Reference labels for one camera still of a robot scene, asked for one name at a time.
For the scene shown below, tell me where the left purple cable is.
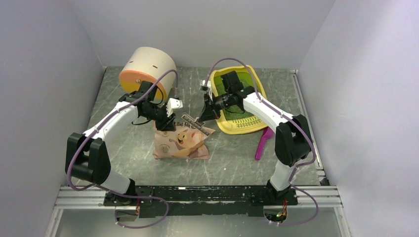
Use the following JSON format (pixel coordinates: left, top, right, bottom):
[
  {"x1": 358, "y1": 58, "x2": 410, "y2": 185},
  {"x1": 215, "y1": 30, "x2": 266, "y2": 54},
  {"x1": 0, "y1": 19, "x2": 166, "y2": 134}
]
[{"x1": 66, "y1": 69, "x2": 179, "y2": 193}]

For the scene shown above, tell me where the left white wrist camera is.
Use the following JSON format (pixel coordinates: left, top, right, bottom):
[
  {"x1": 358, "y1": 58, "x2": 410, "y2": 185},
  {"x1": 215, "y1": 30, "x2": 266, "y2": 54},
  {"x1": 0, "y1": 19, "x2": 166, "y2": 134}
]
[{"x1": 166, "y1": 98, "x2": 183, "y2": 118}]

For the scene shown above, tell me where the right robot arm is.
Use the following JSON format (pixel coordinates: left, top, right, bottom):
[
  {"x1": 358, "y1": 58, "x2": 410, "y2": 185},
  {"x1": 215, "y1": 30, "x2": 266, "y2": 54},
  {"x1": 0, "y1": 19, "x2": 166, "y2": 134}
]
[{"x1": 198, "y1": 71, "x2": 313, "y2": 204}]

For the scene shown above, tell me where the yellow green litter box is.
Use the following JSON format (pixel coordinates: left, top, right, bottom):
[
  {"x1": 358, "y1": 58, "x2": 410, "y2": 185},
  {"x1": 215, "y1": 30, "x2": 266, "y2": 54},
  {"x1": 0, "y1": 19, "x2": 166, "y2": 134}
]
[{"x1": 208, "y1": 65, "x2": 267, "y2": 135}]

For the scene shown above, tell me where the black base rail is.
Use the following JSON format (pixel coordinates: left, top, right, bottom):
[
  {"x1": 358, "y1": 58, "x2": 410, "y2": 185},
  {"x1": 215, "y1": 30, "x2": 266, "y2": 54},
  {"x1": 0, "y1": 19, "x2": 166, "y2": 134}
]
[{"x1": 103, "y1": 185, "x2": 298, "y2": 218}]

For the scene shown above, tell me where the white orange cylindrical bin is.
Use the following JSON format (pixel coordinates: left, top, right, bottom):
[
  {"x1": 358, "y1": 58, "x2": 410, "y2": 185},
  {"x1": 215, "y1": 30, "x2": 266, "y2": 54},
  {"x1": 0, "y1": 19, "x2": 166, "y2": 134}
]
[{"x1": 119, "y1": 47, "x2": 176, "y2": 93}]

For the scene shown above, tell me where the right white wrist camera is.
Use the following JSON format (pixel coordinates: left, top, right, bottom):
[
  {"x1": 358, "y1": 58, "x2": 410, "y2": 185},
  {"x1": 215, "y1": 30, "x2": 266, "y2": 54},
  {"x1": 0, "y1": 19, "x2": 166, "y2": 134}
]
[{"x1": 200, "y1": 79, "x2": 212, "y2": 95}]

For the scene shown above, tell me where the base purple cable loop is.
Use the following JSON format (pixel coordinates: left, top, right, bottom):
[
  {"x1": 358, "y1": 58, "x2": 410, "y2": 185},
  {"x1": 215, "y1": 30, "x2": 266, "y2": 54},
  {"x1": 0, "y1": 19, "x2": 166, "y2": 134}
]
[{"x1": 114, "y1": 195, "x2": 170, "y2": 229}]

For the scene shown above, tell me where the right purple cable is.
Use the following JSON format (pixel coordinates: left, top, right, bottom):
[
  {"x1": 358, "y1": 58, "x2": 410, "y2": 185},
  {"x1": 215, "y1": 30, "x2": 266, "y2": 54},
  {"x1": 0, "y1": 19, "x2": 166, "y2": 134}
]
[{"x1": 201, "y1": 57, "x2": 319, "y2": 227}]

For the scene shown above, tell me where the torn bag top strip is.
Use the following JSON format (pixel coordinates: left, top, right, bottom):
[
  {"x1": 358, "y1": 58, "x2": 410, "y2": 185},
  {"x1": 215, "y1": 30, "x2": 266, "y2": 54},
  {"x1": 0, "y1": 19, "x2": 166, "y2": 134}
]
[{"x1": 181, "y1": 113, "x2": 210, "y2": 136}]

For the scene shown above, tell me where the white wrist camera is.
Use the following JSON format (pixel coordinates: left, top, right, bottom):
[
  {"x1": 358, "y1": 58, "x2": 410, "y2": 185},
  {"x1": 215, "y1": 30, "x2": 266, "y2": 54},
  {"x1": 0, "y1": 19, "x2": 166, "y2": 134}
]
[
  {"x1": 200, "y1": 79, "x2": 212, "y2": 95},
  {"x1": 166, "y1": 98, "x2": 183, "y2": 118}
]

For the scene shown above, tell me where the magenta plastic scoop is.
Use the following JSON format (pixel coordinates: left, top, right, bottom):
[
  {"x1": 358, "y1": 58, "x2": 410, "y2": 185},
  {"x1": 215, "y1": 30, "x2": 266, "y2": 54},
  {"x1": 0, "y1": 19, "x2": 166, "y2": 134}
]
[{"x1": 254, "y1": 127, "x2": 274, "y2": 160}]

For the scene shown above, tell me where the pink cat litter bag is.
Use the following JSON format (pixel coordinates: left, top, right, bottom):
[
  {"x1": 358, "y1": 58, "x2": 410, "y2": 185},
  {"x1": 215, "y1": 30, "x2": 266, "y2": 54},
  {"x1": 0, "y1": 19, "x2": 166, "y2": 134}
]
[{"x1": 153, "y1": 122, "x2": 210, "y2": 159}]

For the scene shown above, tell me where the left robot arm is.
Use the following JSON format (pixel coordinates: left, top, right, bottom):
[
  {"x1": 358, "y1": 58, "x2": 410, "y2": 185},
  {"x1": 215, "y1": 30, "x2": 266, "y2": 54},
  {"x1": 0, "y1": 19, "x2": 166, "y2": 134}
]
[{"x1": 65, "y1": 82, "x2": 182, "y2": 205}]

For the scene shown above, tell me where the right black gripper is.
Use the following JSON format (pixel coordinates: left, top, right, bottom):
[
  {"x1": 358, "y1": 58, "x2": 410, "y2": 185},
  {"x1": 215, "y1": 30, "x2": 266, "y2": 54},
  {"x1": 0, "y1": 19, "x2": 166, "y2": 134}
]
[{"x1": 198, "y1": 91, "x2": 232, "y2": 122}]

